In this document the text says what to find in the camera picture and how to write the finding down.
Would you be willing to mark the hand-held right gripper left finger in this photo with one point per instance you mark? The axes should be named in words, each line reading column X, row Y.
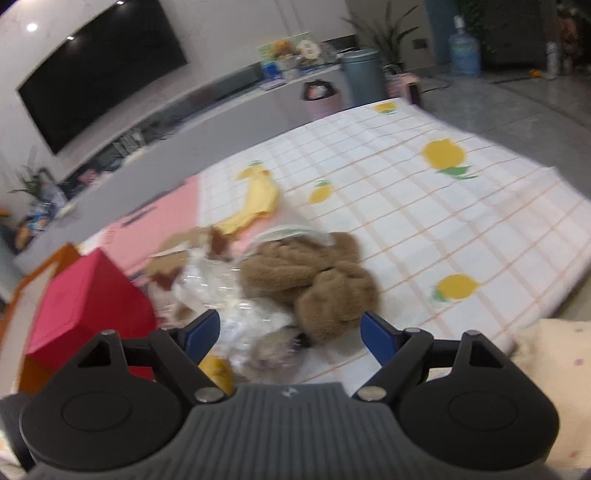
column 203, row 333

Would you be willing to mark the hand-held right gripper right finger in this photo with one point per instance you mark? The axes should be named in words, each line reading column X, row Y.
column 376, row 334

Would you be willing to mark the clear plastic bag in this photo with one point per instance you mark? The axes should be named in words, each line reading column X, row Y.
column 207, row 281

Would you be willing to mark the brown plush toy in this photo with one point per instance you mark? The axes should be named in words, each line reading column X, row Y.
column 314, row 286

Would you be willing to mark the red box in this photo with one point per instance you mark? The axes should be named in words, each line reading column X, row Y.
column 83, row 300

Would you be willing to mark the yellow cloth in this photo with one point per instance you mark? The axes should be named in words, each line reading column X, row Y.
column 258, row 198

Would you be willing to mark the grey plush toy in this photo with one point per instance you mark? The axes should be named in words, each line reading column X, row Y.
column 277, row 346

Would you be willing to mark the small brown white plush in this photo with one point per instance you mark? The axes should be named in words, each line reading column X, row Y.
column 166, row 267

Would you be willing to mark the pink mat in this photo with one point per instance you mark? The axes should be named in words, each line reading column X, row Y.
column 152, row 230

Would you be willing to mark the lemon print bedsheet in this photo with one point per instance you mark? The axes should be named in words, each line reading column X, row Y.
column 415, row 207

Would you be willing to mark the orange paper bag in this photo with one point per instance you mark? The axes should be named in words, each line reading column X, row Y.
column 34, row 376

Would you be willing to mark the cream dotted blanket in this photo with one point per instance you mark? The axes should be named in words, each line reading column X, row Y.
column 554, row 378

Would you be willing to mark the grey television console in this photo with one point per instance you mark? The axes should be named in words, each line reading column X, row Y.
column 231, row 124

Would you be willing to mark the small potted plant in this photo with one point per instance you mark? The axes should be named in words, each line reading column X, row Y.
column 34, row 184

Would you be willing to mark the pink container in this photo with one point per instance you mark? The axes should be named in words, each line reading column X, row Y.
column 406, row 84

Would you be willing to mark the grey-blue trash can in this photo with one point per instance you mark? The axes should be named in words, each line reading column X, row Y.
column 364, row 78

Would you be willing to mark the black television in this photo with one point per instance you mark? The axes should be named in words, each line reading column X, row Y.
column 101, row 69

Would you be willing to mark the blue water jug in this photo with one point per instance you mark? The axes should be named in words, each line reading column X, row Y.
column 464, row 55

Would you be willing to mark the white round plush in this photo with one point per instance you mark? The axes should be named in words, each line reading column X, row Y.
column 308, row 48

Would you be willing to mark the orange stuffed toy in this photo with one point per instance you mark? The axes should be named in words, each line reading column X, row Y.
column 282, row 48

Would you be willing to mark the tall green houseplant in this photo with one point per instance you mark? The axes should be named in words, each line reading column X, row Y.
column 385, row 34

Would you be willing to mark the white bottle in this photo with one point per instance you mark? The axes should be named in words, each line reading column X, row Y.
column 551, row 60

